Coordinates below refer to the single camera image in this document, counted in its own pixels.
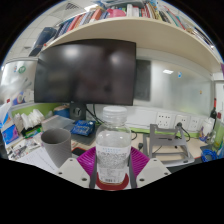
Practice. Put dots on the blue tissue box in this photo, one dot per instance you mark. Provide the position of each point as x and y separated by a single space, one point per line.
10 133

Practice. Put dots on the clear plastic box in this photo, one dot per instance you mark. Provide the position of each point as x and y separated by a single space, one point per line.
56 122

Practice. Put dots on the blue circuit board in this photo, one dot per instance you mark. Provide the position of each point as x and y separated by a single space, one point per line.
83 127

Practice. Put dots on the white wall socket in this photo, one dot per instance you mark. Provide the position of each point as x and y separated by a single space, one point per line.
163 120
181 122

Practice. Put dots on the grey ribbed cup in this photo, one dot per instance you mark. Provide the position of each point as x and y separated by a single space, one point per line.
58 146

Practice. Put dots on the clear plastic water bottle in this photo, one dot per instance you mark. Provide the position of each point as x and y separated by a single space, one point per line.
113 150

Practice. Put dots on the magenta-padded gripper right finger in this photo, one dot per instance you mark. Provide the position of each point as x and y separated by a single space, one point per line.
140 161

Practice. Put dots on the black computer monitor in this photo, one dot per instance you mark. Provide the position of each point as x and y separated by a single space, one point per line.
86 71

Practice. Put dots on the stack of white napkins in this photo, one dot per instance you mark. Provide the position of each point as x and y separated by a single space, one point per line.
31 118

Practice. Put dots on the grey metal laptop stand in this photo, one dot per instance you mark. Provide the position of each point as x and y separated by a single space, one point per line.
166 140

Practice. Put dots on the white printed paper sheet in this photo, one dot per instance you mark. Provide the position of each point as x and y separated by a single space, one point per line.
38 158

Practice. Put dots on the flat round red coaster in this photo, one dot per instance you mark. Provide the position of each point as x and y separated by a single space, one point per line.
113 186

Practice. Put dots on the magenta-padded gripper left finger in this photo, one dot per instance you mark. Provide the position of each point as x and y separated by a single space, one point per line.
87 161

